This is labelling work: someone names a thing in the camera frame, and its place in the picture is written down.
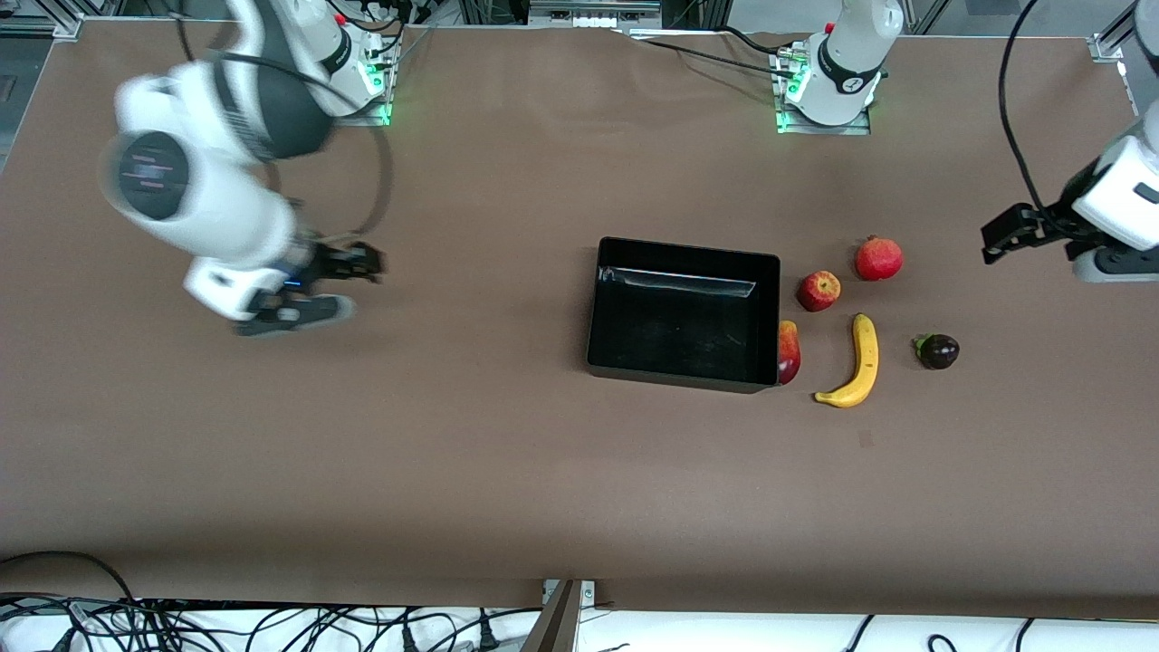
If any yellow banana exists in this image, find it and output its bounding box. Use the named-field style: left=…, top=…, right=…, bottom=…
left=813, top=313, right=880, bottom=409

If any red yellow apple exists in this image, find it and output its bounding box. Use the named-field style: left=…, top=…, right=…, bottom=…
left=797, top=270, right=842, bottom=313

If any black rectangular plastic tray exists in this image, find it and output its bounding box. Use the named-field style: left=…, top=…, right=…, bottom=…
left=586, top=236, right=781, bottom=395

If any red pomegranate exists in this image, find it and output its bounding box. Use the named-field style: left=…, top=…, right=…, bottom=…
left=856, top=235, right=905, bottom=283

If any dark purple eggplant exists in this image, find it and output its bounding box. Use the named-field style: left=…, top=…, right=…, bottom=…
left=913, top=332, right=961, bottom=370

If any brown table cover sheet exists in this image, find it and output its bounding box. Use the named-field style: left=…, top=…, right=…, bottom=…
left=0, top=20, right=1159, bottom=621

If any red yellow mango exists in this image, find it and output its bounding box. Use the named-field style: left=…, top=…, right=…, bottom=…
left=777, top=320, right=802, bottom=386

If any silver power strip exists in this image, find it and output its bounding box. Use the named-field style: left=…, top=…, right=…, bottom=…
left=530, top=0, right=662, bottom=28

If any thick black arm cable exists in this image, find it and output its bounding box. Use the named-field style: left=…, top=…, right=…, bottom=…
left=217, top=50, right=396, bottom=241

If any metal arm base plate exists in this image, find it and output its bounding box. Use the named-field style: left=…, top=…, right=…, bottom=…
left=335, top=45, right=398, bottom=128
left=774, top=45, right=872, bottom=137

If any aluminium frame profile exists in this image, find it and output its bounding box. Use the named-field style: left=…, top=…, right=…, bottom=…
left=1091, top=0, right=1144, bottom=64

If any black base power cable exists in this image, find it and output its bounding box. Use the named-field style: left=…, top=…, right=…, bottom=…
left=629, top=34, right=802, bottom=78

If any black cable with plug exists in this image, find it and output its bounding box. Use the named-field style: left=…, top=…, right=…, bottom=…
left=380, top=616, right=426, bottom=652
left=471, top=611, right=508, bottom=652

